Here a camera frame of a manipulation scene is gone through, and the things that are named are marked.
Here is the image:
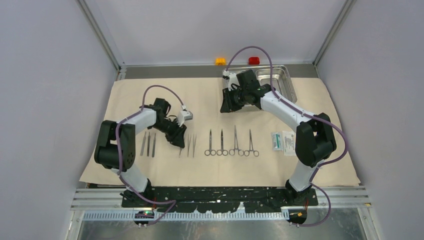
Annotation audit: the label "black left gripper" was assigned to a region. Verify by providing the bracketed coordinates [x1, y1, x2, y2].
[151, 118, 187, 148]

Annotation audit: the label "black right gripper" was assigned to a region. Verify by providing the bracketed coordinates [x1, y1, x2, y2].
[220, 86, 248, 114]

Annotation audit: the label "steel scalpel handle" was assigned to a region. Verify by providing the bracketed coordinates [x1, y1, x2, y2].
[140, 132, 147, 156]
[151, 133, 156, 158]
[146, 132, 151, 157]

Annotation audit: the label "steel mesh instrument tray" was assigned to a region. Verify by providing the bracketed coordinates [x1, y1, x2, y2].
[228, 65, 298, 113]

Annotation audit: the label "curved steel scissors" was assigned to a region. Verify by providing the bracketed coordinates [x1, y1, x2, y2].
[204, 129, 217, 157]

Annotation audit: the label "straight steel scissors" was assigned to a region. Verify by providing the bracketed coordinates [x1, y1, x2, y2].
[216, 130, 229, 156]

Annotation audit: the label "cream cloth wrap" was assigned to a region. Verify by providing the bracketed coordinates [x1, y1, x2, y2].
[78, 77, 361, 188]

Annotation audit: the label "long steel needle holder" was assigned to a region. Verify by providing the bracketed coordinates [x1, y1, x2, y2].
[228, 126, 244, 157]

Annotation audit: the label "steel hemostat clamp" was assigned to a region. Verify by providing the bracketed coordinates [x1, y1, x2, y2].
[243, 129, 260, 157]

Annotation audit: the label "green white sterile packet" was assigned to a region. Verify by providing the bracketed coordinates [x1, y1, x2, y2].
[271, 132, 284, 151]

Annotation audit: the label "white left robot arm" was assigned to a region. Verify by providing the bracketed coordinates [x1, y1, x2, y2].
[94, 98, 194, 207]

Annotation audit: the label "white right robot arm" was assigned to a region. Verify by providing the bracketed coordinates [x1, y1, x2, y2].
[220, 69, 337, 205]

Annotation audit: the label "red block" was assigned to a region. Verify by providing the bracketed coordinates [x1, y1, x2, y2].
[248, 56, 261, 65]

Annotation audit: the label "yellow block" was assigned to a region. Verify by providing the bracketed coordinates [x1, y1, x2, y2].
[214, 57, 227, 66]

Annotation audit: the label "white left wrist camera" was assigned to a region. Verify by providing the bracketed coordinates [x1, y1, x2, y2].
[177, 105, 194, 127]

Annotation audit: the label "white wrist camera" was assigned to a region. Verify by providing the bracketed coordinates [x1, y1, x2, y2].
[177, 105, 194, 127]
[222, 70, 240, 91]

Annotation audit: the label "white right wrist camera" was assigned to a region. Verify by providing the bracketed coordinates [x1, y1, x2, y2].
[222, 70, 240, 91]

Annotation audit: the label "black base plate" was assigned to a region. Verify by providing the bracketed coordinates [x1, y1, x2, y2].
[120, 186, 318, 214]

